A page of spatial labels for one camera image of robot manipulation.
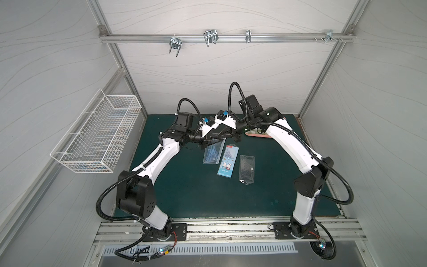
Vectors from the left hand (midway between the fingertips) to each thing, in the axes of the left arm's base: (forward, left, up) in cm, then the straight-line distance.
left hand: (221, 139), depth 75 cm
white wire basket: (-5, +51, +5) cm, 51 cm away
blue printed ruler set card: (+2, -4, -26) cm, 26 cm away
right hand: (+1, +1, +3) cm, 3 cm away
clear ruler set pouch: (-2, +4, -8) cm, 9 cm away
